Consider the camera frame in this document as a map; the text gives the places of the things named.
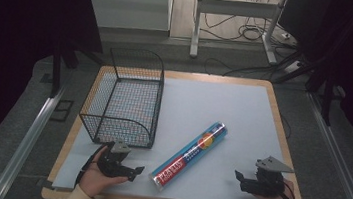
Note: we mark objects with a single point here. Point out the blue and red wrap roll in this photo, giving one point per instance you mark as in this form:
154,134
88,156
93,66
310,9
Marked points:
188,156

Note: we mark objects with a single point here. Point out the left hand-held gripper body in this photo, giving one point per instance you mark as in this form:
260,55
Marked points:
110,164

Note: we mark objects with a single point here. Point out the black floor plate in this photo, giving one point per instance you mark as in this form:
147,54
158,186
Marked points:
62,110

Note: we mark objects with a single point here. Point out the white panel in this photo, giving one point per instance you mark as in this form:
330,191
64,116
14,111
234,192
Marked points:
126,3

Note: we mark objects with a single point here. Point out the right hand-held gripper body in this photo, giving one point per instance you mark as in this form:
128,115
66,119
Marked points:
267,182

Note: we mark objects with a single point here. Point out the black metal stand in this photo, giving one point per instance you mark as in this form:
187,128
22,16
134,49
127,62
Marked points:
327,96
56,72

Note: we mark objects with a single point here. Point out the dark monitor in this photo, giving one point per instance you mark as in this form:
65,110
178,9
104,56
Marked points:
296,12

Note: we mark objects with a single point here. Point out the light blue table mat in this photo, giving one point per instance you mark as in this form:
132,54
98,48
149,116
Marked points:
216,110

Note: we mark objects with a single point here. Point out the person's left hand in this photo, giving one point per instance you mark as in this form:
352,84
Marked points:
95,179

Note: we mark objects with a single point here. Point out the white metal desk frame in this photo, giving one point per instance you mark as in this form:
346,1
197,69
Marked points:
238,8

